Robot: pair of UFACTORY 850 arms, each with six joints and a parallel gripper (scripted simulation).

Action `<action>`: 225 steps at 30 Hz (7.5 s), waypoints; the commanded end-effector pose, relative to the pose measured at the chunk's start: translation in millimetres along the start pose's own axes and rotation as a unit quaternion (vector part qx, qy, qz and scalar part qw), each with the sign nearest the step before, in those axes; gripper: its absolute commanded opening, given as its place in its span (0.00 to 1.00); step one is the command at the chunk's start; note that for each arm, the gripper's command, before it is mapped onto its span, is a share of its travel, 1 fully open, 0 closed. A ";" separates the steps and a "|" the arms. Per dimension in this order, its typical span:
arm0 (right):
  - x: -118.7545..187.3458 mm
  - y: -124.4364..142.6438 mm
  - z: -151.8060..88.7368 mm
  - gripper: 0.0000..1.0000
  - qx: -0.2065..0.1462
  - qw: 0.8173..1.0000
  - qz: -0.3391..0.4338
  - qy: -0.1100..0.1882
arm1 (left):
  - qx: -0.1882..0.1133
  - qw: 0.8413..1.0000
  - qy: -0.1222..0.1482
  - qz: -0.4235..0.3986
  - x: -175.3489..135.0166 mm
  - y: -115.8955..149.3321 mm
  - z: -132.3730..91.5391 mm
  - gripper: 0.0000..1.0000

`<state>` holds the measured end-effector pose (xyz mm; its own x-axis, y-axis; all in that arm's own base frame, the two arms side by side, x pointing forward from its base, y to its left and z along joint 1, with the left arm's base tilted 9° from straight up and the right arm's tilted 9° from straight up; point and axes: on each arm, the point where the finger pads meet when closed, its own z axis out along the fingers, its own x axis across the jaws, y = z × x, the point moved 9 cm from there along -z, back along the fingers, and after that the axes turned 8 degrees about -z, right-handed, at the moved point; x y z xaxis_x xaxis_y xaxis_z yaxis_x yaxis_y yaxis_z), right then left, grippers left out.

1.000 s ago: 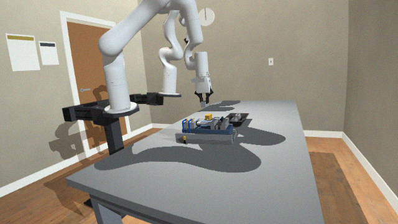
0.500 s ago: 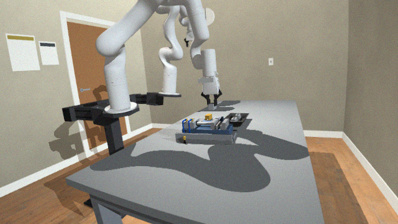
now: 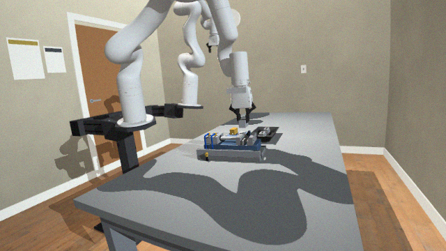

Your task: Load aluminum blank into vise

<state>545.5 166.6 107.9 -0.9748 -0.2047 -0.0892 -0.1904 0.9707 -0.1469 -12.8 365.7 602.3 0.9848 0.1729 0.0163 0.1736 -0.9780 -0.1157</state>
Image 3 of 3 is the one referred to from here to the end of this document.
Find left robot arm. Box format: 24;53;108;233
173;0;218;107

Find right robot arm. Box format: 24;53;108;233
105;0;250;128

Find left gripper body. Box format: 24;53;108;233
208;34;219;46

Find yellow rectangular block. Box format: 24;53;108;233
230;128;238;135

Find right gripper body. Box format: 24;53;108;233
231;86;253;109

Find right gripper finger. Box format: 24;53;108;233
229;106;241;122
245;102;256;123

